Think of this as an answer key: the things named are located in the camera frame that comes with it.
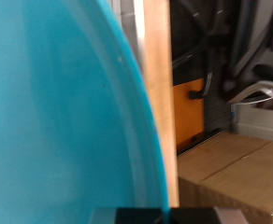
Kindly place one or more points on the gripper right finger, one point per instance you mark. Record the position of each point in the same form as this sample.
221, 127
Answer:
198, 216

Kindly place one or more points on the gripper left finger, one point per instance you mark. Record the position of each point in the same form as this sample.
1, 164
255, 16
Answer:
136, 216

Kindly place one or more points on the blue plate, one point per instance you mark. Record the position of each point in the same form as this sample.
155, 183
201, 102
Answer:
64, 109

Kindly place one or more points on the brown cardboard box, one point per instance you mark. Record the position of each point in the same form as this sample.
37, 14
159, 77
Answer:
236, 174

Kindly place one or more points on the orange panel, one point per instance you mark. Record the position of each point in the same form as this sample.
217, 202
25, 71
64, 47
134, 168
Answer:
188, 115

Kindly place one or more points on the white box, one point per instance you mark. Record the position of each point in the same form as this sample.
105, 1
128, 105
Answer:
258, 121

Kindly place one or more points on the black office chair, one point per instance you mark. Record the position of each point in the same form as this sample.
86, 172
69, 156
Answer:
211, 31

